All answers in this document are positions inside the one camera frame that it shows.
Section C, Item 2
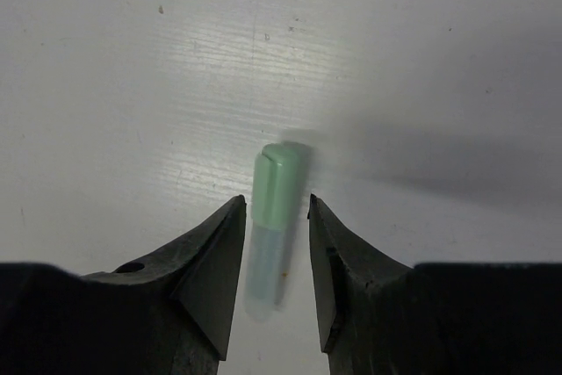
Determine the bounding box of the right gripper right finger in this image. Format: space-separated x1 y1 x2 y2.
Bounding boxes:
308 194 410 353

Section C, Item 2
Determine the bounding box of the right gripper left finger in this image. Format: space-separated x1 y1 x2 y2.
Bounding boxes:
85 195 247 360

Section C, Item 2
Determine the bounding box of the green highlighter pen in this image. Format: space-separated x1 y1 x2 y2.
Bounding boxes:
244 223 286 322

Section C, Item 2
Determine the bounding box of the green pen cap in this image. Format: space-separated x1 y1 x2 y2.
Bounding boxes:
251 141 312 231

